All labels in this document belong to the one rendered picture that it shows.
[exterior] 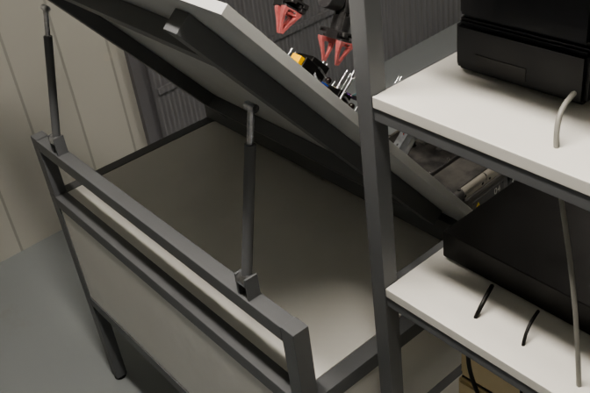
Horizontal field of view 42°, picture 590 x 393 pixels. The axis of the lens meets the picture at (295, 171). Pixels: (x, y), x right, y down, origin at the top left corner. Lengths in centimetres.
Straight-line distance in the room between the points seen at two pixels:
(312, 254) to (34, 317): 161
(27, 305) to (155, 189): 120
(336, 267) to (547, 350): 71
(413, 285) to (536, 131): 46
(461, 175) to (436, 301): 183
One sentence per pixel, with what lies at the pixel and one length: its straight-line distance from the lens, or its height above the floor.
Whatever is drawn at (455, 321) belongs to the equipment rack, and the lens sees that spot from 140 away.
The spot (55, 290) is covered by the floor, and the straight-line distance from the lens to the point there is 341.
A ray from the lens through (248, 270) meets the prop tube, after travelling 154.
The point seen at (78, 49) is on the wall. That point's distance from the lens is 351.
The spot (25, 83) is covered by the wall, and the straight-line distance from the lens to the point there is 344.
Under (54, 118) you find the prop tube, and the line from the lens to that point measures 219.
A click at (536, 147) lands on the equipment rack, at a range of 109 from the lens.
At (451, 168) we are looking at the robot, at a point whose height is 24.
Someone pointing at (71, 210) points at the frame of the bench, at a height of 80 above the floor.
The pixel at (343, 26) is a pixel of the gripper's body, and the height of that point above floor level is 115.
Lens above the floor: 203
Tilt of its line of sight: 33 degrees down
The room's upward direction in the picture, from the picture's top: 8 degrees counter-clockwise
